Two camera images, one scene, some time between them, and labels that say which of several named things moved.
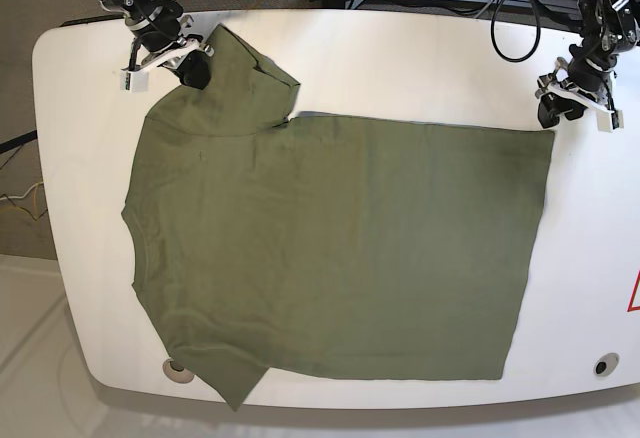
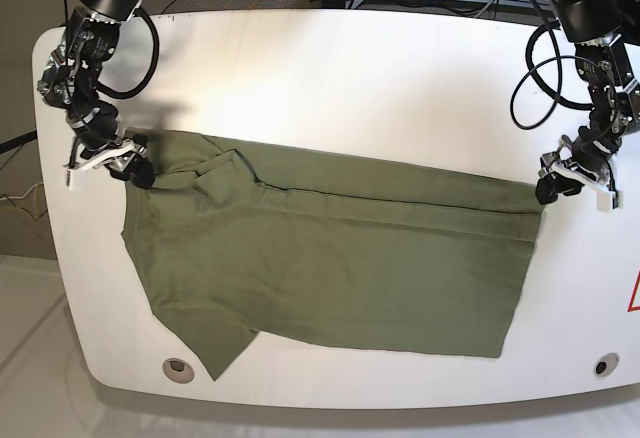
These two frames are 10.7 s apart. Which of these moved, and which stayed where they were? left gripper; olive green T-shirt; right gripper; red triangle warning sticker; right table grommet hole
Moved: right gripper; left gripper; olive green T-shirt
Stayed: right table grommet hole; red triangle warning sticker
